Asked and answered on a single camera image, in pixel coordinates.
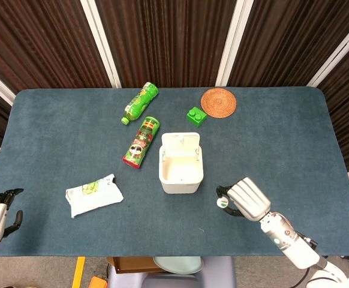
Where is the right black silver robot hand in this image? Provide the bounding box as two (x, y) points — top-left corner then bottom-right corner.
(216, 176), (272, 222)

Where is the white plastic box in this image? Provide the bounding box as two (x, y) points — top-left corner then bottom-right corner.
(158, 132), (205, 195)

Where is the green red chips can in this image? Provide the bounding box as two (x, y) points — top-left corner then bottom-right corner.
(122, 116), (161, 170)

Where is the blue felt table mat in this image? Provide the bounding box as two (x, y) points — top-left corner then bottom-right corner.
(0, 86), (349, 257)

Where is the purple plastic stool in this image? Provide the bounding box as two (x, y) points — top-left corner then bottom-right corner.
(107, 256), (237, 288)

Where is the green toy building block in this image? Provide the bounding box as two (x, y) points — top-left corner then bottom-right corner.
(186, 106), (208, 127)

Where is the pale green plate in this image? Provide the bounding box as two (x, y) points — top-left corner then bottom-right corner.
(152, 256), (204, 275)

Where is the round woven rattan coaster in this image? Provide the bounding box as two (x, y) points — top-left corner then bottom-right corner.
(200, 87), (237, 119)

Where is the white wet wipes pack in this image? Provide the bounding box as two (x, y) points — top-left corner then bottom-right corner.
(65, 173), (124, 219)

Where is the orange object on floor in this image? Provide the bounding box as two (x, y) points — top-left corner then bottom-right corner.
(88, 275), (108, 288)

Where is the brown cardboard box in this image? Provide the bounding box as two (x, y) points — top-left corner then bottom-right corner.
(106, 256), (166, 274)

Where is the green plastic drink bottle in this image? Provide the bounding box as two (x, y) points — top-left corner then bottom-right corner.
(121, 82), (160, 125)

